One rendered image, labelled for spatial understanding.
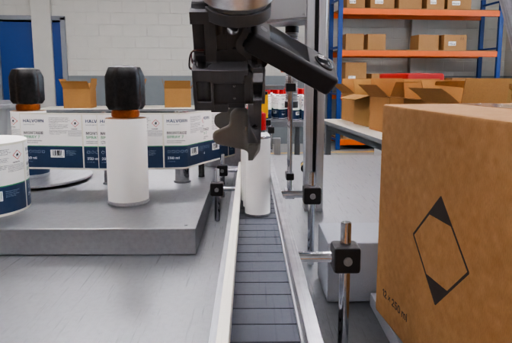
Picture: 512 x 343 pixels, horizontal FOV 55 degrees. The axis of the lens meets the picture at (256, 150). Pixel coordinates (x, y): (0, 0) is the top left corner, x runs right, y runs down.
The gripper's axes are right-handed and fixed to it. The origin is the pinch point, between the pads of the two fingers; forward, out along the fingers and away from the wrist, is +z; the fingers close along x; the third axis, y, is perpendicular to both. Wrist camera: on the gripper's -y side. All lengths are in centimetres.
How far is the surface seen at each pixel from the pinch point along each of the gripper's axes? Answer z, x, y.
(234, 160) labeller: 56, -67, 5
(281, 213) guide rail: 10.1, 1.5, -3.7
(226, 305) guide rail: 5.0, 20.0, 3.3
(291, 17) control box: 7, -60, -9
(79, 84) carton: 278, -490, 212
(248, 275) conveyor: 16.1, 7.5, 1.1
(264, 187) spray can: 25.3, -20.6, -2.0
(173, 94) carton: 297, -500, 98
